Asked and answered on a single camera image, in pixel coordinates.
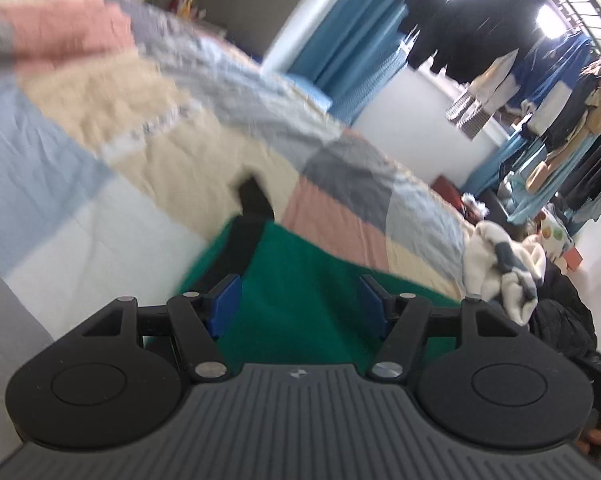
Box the blue cushion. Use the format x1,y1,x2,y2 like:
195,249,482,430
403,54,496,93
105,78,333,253
280,72,333,111

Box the dark red item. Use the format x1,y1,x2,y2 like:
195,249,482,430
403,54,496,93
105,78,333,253
433,175,463,206

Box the pink box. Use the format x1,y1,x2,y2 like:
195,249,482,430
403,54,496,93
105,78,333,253
555,247,583,273

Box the black hanging sweater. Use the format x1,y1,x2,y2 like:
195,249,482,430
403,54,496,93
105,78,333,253
404,0,461,68
430,0,551,83

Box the blue curtain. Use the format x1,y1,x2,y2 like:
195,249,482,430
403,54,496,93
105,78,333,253
285,0,408,111

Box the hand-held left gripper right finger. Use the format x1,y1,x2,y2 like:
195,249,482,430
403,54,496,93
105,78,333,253
360,275,526,382

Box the black down jacket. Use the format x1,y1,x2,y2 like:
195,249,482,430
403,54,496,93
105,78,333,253
490,270,598,361

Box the tan hanging coat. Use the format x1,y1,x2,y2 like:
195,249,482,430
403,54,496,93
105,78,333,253
525,60,601,191

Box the beige hanging jacket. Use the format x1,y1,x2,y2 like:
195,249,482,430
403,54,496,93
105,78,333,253
467,52,518,111

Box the dark hanging garments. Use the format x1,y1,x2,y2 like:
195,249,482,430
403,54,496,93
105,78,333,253
563,125,601,211

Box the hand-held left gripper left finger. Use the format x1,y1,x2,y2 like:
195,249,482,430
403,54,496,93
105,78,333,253
80,274,242,382

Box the blue and white jacket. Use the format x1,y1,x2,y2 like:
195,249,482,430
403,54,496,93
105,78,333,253
500,35,593,136

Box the black hanging jacket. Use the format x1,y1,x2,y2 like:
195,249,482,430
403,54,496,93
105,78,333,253
545,70,601,148

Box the white fleece garment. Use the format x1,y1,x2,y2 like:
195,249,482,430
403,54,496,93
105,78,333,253
463,220,548,326

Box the light blue striped cloth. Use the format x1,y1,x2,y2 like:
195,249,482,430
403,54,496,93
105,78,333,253
330,35,410,126

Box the patchwork checked quilt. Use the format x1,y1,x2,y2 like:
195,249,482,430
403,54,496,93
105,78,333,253
0,0,486,461

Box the grey tall cabinet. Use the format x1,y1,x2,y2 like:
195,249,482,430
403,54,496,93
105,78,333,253
145,0,331,71

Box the black white striped garment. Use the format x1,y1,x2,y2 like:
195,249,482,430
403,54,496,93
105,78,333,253
445,91,491,141

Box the green zip hoodie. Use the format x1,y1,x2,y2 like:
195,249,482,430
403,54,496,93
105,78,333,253
145,175,466,376

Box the light blue hanging dress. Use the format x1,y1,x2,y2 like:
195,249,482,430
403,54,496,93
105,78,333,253
467,125,596,226

